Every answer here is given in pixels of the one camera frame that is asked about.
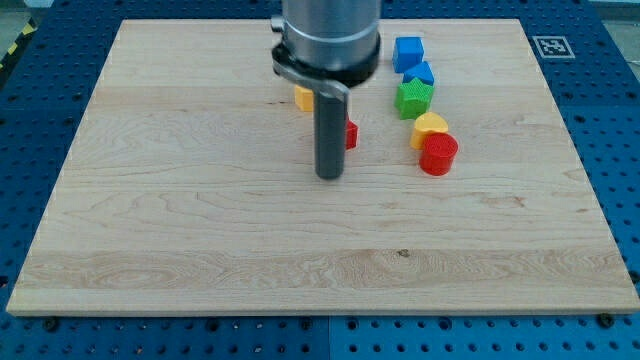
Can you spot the blue pentagon block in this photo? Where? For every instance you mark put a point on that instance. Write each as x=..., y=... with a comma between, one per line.
x=422, y=72

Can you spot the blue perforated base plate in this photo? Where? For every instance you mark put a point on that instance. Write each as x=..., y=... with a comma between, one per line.
x=44, y=98

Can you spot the green star block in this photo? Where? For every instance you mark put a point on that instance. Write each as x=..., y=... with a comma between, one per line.
x=413, y=99

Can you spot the blue cube block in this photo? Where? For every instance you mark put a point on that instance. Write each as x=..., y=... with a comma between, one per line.
x=408, y=52

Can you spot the white fiducial marker tag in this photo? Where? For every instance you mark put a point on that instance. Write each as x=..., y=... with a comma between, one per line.
x=553, y=47

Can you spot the yellow heart block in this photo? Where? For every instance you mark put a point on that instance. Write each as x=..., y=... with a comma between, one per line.
x=424, y=125

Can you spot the black flange with metal bracket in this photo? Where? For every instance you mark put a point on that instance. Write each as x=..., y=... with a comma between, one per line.
x=336, y=83

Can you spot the red cylinder block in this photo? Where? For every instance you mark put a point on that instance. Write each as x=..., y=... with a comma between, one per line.
x=438, y=153

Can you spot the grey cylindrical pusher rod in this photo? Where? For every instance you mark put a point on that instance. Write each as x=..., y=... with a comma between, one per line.
x=330, y=121

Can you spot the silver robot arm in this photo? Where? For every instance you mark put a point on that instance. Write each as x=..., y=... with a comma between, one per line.
x=328, y=47

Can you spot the yellow block behind rod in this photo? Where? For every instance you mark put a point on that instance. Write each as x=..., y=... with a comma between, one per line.
x=303, y=98

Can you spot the red block behind rod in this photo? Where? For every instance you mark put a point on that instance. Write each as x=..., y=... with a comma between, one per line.
x=351, y=135

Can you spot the wooden board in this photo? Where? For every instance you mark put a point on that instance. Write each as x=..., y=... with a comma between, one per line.
x=190, y=190

